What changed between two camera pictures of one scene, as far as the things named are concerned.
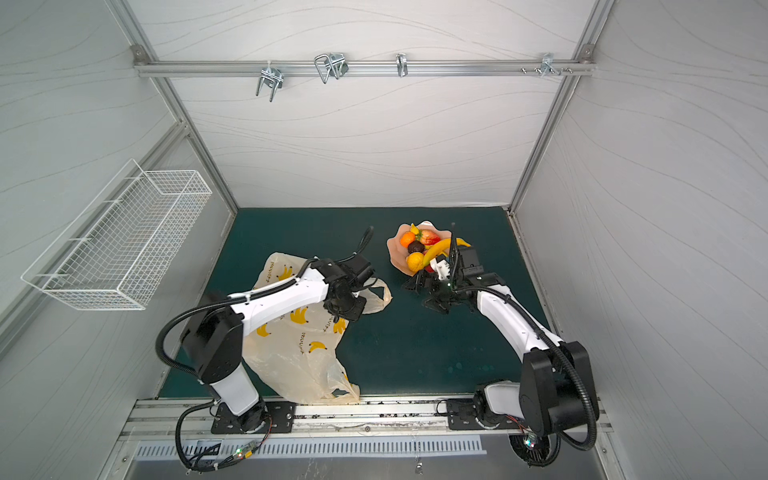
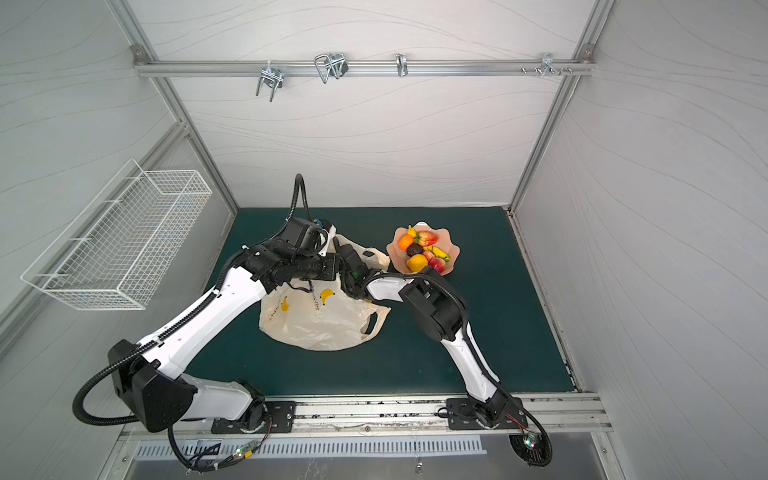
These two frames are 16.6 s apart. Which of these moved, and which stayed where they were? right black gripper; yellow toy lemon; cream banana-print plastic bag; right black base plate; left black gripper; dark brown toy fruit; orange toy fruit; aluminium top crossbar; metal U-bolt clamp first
Moved: left black gripper; cream banana-print plastic bag; right black gripper
Stayed: dark brown toy fruit; orange toy fruit; aluminium top crossbar; yellow toy lemon; right black base plate; metal U-bolt clamp first
